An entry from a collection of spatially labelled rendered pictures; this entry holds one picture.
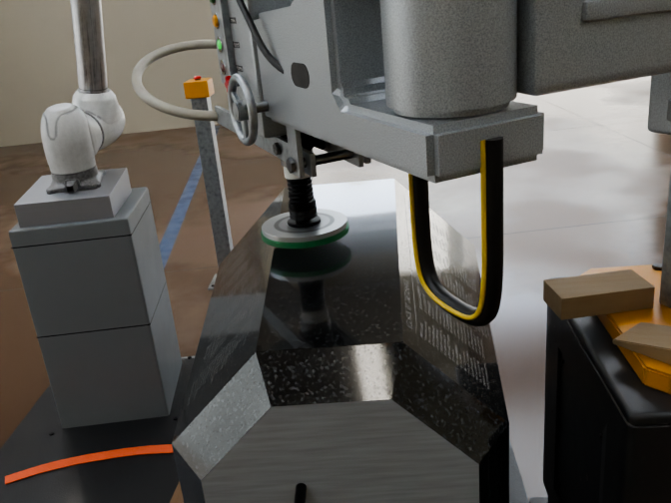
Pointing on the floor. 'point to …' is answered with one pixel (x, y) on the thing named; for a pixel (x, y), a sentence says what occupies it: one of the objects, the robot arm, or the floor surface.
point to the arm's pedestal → (102, 314)
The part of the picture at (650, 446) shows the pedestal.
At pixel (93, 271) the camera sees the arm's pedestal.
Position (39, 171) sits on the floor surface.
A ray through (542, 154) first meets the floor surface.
